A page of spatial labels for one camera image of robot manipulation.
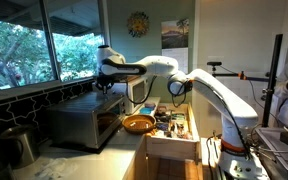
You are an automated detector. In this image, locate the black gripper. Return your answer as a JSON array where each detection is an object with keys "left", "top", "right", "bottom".
[{"left": 94, "top": 74, "right": 117, "bottom": 96}]

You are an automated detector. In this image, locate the white microwave oven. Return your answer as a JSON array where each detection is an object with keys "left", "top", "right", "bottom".
[{"left": 110, "top": 75, "right": 150, "bottom": 116}]

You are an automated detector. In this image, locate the light wooden drawer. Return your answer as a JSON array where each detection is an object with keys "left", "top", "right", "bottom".
[{"left": 144, "top": 102, "right": 202, "bottom": 163}]

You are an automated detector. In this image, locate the wooden cutting board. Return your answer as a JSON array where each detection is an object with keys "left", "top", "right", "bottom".
[{"left": 125, "top": 74, "right": 142, "bottom": 83}]

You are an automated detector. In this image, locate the stainless steel toaster oven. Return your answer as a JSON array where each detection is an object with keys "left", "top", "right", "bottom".
[{"left": 46, "top": 90, "right": 127, "bottom": 151}]

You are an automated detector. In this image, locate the woven wicker basket bowl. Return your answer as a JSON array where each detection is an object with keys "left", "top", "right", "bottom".
[{"left": 121, "top": 113, "right": 157, "bottom": 136}]

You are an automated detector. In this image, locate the metal kettle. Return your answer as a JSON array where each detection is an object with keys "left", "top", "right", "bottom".
[{"left": 0, "top": 124, "right": 41, "bottom": 169}]

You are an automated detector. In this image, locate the robot mounting base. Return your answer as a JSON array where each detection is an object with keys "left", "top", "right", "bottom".
[{"left": 217, "top": 151, "right": 270, "bottom": 180}]

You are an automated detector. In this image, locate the black vertical stand pole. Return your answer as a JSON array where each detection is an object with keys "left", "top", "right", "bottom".
[{"left": 261, "top": 33, "right": 284, "bottom": 128}]

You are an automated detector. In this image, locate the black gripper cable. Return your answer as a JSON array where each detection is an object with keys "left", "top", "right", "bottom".
[{"left": 125, "top": 74, "right": 159, "bottom": 105}]

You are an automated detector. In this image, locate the sun wall ornament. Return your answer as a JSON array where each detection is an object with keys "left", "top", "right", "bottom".
[{"left": 126, "top": 10, "right": 151, "bottom": 38}]

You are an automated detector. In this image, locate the wall calendar with landscape photo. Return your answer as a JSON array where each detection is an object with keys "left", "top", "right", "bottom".
[{"left": 160, "top": 18, "right": 190, "bottom": 75}]

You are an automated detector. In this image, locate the window with dark frame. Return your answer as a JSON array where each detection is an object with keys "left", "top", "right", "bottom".
[{"left": 0, "top": 0, "right": 113, "bottom": 94}]

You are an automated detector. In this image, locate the black floor cable bundle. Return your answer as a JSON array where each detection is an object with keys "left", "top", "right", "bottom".
[{"left": 205, "top": 133, "right": 223, "bottom": 180}]

